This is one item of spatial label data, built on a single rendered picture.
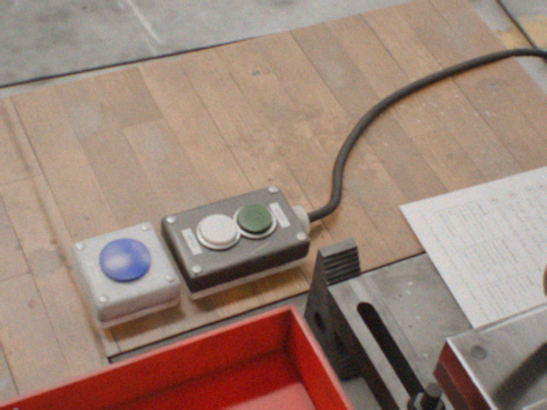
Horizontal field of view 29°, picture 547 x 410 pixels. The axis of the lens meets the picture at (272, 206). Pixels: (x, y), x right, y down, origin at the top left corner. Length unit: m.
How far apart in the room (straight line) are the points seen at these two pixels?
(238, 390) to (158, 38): 1.70
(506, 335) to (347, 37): 0.57
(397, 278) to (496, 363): 0.33
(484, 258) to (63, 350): 0.36
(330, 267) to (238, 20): 1.75
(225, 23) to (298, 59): 1.43
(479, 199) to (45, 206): 0.38
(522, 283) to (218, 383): 0.28
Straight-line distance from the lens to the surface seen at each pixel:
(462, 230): 0.93
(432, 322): 0.86
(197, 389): 0.80
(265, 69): 1.03
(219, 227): 0.84
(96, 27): 2.45
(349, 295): 0.77
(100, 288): 0.82
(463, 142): 1.00
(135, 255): 0.82
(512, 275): 0.91
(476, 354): 0.56
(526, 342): 0.57
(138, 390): 0.78
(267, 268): 0.85
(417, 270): 0.89
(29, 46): 2.41
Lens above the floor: 1.59
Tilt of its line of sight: 50 degrees down
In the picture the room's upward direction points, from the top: 9 degrees clockwise
